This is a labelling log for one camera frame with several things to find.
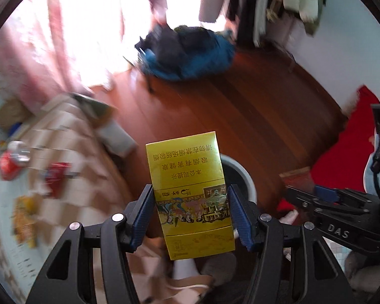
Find red cloth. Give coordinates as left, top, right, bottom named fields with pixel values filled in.
left=277, top=85, right=380, bottom=211

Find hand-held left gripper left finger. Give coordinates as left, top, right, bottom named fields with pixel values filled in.
left=25, top=184, right=155, bottom=304

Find pile of dark and blue clothes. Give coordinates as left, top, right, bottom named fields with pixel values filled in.
left=123, top=23, right=235, bottom=82

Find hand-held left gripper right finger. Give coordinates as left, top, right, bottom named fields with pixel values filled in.
left=227, top=184, right=355, bottom=304

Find red snack packet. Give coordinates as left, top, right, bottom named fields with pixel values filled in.
left=42, top=162, right=78, bottom=199

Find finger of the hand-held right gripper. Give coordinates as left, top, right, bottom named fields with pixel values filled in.
left=286, top=184, right=380, bottom=219

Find pink curtain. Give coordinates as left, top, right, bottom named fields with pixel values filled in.
left=0, top=0, right=168, bottom=102

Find red crushed can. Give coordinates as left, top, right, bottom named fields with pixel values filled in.
left=0, top=141, right=30, bottom=181

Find checkered bed blanket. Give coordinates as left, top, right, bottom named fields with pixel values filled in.
left=0, top=94, right=137, bottom=298

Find yellow snack packet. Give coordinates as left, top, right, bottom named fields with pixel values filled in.
left=12, top=196, right=39, bottom=249

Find yellow cigarette box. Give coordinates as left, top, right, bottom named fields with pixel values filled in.
left=146, top=130, right=235, bottom=261

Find hanging clothes on rack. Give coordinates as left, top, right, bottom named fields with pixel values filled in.
left=199, top=0, right=330, bottom=49

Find white round trash bin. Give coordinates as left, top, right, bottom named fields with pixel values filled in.
left=220, top=154, right=258, bottom=238

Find grey pillow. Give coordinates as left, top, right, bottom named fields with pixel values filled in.
left=97, top=121, right=138, bottom=158

